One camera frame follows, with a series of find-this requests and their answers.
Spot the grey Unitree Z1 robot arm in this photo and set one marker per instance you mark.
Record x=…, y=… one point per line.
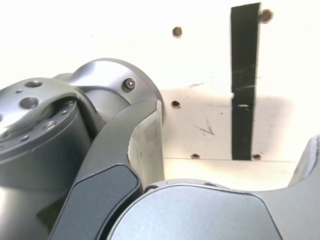
x=37, y=155

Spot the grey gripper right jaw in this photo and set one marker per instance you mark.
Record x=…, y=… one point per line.
x=200, y=215

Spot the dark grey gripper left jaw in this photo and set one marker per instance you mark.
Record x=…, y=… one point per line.
x=105, y=175

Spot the black tape strip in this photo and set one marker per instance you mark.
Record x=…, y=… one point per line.
x=243, y=75

